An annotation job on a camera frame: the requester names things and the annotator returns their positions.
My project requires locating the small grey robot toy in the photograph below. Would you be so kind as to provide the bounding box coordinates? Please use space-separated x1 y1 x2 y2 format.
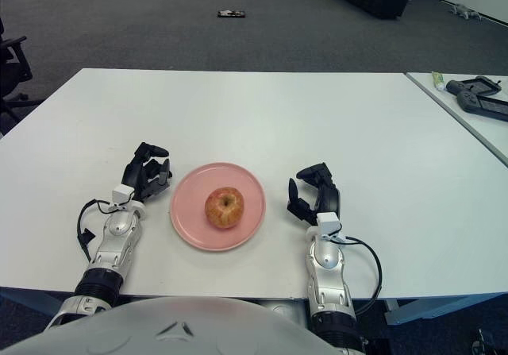
450 3 483 21

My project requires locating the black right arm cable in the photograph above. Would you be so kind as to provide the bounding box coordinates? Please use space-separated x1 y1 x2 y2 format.
333 235 384 316

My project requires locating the grey black handheld controller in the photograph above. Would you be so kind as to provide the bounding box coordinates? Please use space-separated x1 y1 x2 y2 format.
456 91 508 123

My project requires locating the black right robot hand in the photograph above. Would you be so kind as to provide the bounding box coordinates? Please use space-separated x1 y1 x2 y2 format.
287 163 342 237

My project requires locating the black metal stand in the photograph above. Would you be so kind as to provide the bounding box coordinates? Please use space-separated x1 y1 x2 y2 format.
470 328 508 355

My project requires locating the pink round plate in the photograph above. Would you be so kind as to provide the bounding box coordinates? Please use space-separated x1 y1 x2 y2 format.
170 162 267 252

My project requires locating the black office chair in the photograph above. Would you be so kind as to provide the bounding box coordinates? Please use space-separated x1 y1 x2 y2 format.
0 15 43 120

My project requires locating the silver robot torso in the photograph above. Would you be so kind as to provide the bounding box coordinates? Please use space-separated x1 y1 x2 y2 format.
3 295 350 355

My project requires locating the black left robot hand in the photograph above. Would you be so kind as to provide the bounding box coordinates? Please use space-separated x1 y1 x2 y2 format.
112 142 175 205

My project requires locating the red yellow apple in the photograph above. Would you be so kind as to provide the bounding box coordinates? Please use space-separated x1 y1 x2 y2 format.
204 187 244 229

